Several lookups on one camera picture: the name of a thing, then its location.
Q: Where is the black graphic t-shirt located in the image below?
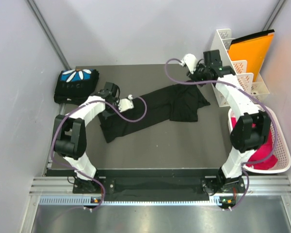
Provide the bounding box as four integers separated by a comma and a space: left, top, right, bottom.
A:
98, 84, 210, 143

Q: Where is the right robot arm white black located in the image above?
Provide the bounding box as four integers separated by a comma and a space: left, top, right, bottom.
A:
183, 50, 271, 192

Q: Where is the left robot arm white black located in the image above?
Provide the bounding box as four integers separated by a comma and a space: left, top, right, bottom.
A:
53, 82, 120, 193

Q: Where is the white perforated file organizer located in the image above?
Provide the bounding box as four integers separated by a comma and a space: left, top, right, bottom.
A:
210, 29, 270, 102

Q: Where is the folded black daisy t-shirt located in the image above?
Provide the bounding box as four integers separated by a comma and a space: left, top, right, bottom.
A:
53, 69, 99, 106

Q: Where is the orange folder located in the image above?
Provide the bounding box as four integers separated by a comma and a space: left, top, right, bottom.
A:
228, 29, 275, 82

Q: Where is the white plastic laundry basket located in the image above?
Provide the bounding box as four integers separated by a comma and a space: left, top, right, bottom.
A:
227, 106, 291, 174

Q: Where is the pink red t-shirt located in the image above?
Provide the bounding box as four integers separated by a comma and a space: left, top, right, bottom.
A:
229, 113, 277, 170

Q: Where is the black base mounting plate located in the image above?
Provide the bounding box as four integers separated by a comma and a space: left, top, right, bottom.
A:
73, 176, 245, 202

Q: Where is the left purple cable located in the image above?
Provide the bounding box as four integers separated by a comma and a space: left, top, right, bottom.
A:
50, 96, 148, 212

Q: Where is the purple cable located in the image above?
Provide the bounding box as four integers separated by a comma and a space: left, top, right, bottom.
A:
50, 96, 148, 212
165, 58, 279, 212

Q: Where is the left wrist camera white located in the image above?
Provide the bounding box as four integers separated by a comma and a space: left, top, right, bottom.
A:
117, 95, 134, 113

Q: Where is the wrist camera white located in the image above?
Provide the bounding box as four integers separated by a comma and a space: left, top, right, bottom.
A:
179, 53, 198, 74
117, 95, 134, 113

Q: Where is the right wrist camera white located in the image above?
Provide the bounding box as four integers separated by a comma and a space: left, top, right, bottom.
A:
179, 53, 198, 74

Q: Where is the right aluminium corner post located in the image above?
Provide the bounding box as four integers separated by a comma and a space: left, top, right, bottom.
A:
262, 0, 288, 31

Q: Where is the aluminium corner post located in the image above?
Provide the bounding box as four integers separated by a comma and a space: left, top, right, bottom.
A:
25, 0, 71, 69
262, 0, 288, 31

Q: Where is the aluminium frame rail front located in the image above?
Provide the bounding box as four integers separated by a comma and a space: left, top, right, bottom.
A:
30, 175, 291, 196

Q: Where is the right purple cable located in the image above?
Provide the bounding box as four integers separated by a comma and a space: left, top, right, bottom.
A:
165, 58, 279, 212

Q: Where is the white slotted cable duct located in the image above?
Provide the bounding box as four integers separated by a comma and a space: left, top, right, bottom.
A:
39, 195, 238, 206

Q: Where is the left aluminium corner post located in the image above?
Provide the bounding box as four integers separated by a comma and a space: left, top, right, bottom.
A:
25, 0, 71, 69

